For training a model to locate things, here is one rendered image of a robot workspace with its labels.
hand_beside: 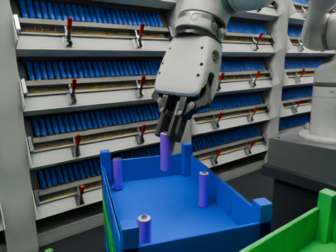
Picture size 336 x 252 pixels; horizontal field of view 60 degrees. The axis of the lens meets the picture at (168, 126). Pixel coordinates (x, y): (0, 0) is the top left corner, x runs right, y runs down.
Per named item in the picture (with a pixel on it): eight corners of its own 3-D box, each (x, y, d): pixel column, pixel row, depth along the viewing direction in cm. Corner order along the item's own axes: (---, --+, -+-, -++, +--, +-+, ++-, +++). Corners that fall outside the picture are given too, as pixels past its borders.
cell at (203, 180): (196, 203, 54) (197, 170, 52) (205, 201, 54) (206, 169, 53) (200, 208, 52) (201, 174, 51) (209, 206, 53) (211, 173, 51)
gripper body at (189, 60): (234, 44, 49) (216, 108, 48) (187, 46, 56) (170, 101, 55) (212, 21, 43) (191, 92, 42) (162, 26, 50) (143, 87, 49)
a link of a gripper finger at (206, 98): (225, 93, 44) (198, 117, 46) (202, 62, 48) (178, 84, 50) (221, 90, 43) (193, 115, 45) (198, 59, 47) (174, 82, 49)
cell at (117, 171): (121, 157, 59) (122, 186, 61) (112, 158, 59) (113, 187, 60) (122, 160, 58) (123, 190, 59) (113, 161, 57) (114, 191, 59)
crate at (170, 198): (101, 185, 62) (99, 149, 60) (189, 174, 68) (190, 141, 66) (123, 290, 34) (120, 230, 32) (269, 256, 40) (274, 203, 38)
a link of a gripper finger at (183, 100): (212, 99, 46) (188, 121, 48) (199, 80, 49) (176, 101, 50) (203, 93, 44) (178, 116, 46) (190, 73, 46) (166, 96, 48)
